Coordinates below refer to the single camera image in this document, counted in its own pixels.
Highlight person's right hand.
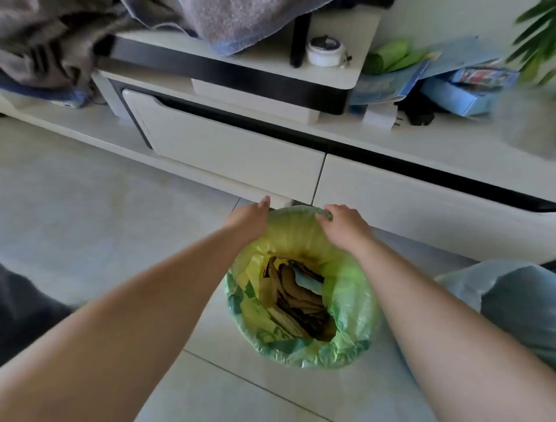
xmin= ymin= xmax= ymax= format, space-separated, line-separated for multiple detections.
xmin=314 ymin=204 xmax=376 ymax=255

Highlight person's left hand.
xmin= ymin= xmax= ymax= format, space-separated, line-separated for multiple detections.
xmin=224 ymin=195 xmax=272 ymax=244

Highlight white trash bag green print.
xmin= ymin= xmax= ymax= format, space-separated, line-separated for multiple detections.
xmin=434 ymin=259 xmax=556 ymax=370

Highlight person's right forearm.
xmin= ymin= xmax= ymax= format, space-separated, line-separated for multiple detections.
xmin=347 ymin=237 xmax=556 ymax=422

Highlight person's left forearm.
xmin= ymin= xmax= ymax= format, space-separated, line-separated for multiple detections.
xmin=0 ymin=225 xmax=255 ymax=422

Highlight green bag roll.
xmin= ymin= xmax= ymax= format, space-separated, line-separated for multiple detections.
xmin=363 ymin=39 xmax=429 ymax=75

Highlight white cabinet drawer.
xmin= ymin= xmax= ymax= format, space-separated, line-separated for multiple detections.
xmin=312 ymin=154 xmax=556 ymax=264
xmin=121 ymin=89 xmax=327 ymax=205

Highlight brown cardboard scraps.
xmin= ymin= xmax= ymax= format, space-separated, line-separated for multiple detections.
xmin=259 ymin=256 xmax=338 ymax=342

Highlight white charger adapter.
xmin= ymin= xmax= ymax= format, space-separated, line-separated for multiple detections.
xmin=363 ymin=104 xmax=398 ymax=130

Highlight white TV cabinet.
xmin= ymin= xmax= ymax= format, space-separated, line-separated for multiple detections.
xmin=0 ymin=69 xmax=556 ymax=266

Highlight blue booklet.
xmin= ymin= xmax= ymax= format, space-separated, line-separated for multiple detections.
xmin=347 ymin=37 xmax=500 ymax=107

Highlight white black-edged riser shelf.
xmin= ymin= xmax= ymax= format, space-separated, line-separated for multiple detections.
xmin=93 ymin=8 xmax=383 ymax=116

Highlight light blue box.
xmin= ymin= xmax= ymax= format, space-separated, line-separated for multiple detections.
xmin=419 ymin=76 xmax=500 ymax=117

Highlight colourful small box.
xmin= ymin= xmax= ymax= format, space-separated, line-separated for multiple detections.
xmin=449 ymin=67 xmax=520 ymax=88

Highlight translucent plastic sheet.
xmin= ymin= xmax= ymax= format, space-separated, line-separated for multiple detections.
xmin=495 ymin=86 xmax=556 ymax=157

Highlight small white device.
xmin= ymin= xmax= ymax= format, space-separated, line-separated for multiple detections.
xmin=47 ymin=97 xmax=87 ymax=110

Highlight dark grey fabric stool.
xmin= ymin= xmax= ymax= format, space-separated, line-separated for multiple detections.
xmin=0 ymin=263 xmax=75 ymax=366

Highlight grey blanket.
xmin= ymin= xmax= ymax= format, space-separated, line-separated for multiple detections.
xmin=0 ymin=0 xmax=335 ymax=101

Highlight green bamboo wall decal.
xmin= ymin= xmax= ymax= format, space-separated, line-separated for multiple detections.
xmin=506 ymin=0 xmax=556 ymax=86

